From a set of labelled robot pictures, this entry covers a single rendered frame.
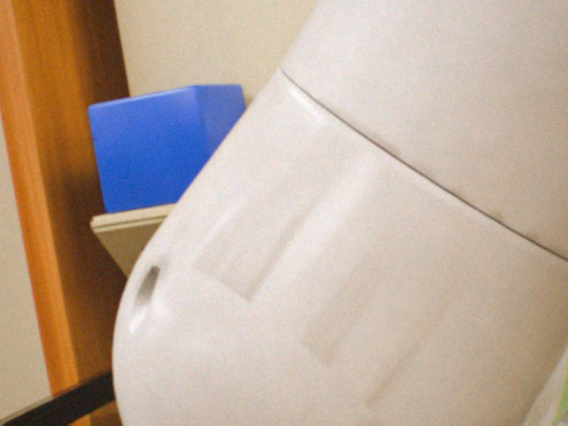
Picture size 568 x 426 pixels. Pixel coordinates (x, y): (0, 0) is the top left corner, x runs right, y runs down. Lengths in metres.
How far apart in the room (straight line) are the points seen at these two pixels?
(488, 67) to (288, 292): 0.07
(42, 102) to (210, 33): 0.16
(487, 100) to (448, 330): 0.06
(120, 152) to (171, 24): 0.15
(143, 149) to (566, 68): 0.72
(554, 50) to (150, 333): 0.13
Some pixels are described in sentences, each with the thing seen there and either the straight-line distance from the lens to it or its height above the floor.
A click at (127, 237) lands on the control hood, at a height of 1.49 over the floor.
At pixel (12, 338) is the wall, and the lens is 1.73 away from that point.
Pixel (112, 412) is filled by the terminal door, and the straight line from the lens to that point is 1.00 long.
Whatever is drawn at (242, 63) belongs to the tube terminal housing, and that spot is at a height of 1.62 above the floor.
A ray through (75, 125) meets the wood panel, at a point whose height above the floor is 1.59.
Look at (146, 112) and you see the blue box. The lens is 1.00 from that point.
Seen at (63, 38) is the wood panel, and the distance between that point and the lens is 1.14.
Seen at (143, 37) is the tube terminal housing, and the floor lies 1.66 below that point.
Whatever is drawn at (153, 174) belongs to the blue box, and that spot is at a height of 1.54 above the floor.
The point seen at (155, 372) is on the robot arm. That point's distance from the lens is 0.33.
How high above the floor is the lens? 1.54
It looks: 3 degrees down
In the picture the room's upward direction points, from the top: 10 degrees counter-clockwise
